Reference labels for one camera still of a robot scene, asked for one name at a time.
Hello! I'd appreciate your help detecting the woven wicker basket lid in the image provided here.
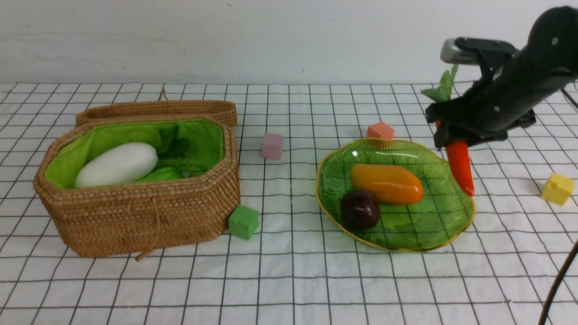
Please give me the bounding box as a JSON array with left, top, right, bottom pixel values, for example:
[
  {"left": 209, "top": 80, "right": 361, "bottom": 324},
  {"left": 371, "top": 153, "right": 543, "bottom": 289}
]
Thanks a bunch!
[{"left": 75, "top": 90, "right": 238, "bottom": 127}]

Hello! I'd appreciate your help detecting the orange carrot with leaves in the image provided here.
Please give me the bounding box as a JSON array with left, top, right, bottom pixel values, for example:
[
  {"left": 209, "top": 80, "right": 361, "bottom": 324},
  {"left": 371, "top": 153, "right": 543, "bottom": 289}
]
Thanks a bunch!
[{"left": 420, "top": 64, "right": 475, "bottom": 197}]

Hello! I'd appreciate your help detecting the green foam cube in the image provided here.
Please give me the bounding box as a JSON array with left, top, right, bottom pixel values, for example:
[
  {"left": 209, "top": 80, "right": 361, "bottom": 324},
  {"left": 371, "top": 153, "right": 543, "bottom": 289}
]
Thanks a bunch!
[{"left": 228, "top": 205, "right": 260, "bottom": 241}]

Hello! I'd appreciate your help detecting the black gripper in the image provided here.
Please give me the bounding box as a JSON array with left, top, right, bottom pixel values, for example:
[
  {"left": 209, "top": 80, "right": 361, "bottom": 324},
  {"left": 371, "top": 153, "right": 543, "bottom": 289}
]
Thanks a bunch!
[{"left": 425, "top": 82, "right": 537, "bottom": 149}]

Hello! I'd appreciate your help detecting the green glass leaf plate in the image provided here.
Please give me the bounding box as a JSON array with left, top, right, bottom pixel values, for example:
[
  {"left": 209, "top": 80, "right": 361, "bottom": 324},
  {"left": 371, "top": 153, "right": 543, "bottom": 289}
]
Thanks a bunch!
[{"left": 315, "top": 138, "right": 475, "bottom": 252}]

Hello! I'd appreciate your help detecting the black cable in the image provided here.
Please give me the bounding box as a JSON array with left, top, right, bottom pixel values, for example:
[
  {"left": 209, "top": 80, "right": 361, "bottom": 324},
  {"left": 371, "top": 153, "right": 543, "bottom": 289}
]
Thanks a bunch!
[{"left": 537, "top": 88, "right": 578, "bottom": 325}]

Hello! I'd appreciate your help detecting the yellow foam cube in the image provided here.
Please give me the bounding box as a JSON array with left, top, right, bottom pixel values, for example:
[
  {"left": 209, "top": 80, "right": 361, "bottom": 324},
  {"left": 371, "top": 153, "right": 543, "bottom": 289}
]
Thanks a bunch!
[{"left": 541, "top": 173, "right": 575, "bottom": 206}]

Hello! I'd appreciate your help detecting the orange foam cube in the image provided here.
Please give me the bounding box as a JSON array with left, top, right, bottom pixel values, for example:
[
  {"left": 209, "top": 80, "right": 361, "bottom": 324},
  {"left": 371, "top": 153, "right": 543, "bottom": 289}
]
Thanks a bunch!
[{"left": 366, "top": 121, "right": 395, "bottom": 141}]

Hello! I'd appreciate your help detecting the orange yellow mango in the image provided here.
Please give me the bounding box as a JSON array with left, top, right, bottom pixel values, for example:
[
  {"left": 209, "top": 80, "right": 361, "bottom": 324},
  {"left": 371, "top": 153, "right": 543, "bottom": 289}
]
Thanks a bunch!
[{"left": 350, "top": 164, "right": 424, "bottom": 205}]

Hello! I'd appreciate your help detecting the white black grid tablecloth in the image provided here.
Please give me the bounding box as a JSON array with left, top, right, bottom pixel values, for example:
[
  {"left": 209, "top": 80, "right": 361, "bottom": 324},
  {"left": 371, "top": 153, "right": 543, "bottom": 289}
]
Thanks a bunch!
[{"left": 0, "top": 83, "right": 577, "bottom": 325}]

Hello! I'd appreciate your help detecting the dark purple passion fruit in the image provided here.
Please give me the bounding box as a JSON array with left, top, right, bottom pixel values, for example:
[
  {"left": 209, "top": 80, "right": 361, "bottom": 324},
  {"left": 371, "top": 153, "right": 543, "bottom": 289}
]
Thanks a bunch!
[{"left": 339, "top": 189, "right": 381, "bottom": 230}]

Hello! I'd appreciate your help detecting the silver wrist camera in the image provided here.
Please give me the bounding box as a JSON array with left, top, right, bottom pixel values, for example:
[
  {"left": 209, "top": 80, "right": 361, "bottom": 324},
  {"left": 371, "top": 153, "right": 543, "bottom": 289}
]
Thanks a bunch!
[{"left": 440, "top": 37, "right": 519, "bottom": 76}]

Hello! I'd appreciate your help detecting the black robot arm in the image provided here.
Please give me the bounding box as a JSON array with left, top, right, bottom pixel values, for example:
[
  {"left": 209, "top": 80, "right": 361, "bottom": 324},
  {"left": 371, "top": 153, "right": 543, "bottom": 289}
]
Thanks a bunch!
[{"left": 425, "top": 6, "right": 578, "bottom": 149}]

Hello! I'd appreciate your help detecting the pink foam cube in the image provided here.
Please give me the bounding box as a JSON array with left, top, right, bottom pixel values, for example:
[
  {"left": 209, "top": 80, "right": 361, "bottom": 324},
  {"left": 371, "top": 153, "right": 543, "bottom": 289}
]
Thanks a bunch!
[{"left": 261, "top": 132, "right": 284, "bottom": 160}]

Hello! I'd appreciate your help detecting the woven wicker basket green lining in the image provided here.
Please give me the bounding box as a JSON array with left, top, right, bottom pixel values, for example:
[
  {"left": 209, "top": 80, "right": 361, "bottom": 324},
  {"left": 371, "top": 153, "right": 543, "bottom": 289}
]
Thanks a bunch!
[{"left": 33, "top": 116, "right": 241, "bottom": 258}]

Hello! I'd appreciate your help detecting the white radish with leaves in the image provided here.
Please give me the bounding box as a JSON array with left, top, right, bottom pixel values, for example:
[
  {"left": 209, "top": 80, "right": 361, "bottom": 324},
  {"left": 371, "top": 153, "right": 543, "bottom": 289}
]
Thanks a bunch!
[{"left": 74, "top": 125, "right": 192, "bottom": 189}]

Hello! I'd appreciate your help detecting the green cucumber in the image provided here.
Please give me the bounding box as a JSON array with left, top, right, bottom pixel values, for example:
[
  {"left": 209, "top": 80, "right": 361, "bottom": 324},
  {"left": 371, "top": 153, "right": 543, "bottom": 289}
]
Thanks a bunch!
[{"left": 135, "top": 167, "right": 182, "bottom": 183}]

